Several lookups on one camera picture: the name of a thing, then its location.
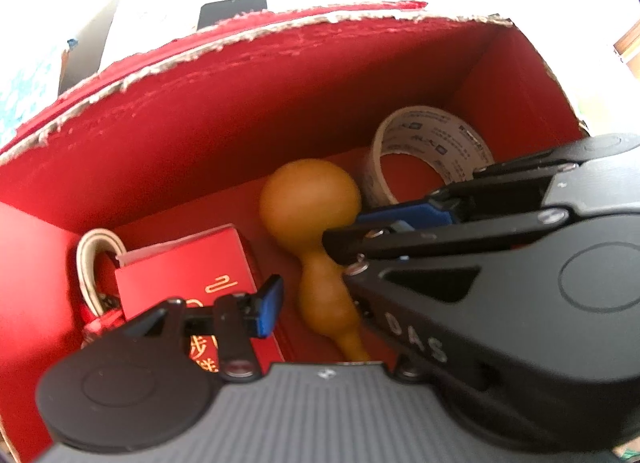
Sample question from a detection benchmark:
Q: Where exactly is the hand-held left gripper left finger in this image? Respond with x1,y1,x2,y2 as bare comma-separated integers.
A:
117,273,285,385

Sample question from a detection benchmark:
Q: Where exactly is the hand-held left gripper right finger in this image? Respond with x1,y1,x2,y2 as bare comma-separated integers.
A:
395,359,435,385

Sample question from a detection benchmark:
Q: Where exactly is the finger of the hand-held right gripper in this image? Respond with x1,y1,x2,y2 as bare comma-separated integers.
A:
321,207,573,366
356,147,592,230

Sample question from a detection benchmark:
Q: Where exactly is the red booklet with gold print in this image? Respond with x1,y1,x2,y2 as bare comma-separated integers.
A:
114,224,287,375

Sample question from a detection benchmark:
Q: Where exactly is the printed white tape roll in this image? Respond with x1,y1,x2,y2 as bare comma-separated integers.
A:
357,105,496,210

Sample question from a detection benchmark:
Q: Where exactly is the brown gourd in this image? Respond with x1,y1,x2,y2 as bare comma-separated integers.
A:
258,158,372,364

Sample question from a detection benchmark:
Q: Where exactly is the red cardboard box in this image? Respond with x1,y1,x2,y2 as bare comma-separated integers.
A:
0,0,594,463

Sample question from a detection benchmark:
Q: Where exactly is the beige roll with red ribbon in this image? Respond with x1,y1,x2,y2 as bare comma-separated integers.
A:
75,228,129,340

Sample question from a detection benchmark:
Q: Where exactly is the black phone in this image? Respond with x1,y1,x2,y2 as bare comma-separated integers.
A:
197,0,269,32

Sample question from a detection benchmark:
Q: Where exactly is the brown wooden furniture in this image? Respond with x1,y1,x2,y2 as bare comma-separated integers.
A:
613,18,640,80

